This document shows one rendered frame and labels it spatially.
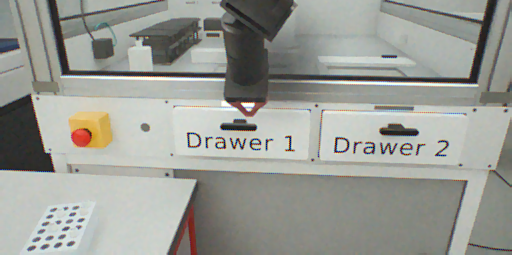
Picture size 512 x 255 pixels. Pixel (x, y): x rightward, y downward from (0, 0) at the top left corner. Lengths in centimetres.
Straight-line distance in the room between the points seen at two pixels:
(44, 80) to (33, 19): 13
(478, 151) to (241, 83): 55
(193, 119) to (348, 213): 43
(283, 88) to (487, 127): 43
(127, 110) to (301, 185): 43
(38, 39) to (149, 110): 27
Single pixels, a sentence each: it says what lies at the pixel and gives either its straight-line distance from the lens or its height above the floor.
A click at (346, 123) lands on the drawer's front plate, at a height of 91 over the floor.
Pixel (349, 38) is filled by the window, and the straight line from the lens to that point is 71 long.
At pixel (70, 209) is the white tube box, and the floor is 80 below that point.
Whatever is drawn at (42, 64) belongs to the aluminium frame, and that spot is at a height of 102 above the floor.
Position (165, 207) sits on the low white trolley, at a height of 76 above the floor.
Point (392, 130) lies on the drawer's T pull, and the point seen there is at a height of 91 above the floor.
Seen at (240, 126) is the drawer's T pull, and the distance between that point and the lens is 68.
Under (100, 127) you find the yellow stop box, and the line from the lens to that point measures 79.
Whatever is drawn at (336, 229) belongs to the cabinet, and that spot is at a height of 61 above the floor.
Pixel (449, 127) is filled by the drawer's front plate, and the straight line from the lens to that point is 80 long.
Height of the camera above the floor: 119
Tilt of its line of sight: 22 degrees down
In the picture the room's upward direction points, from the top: straight up
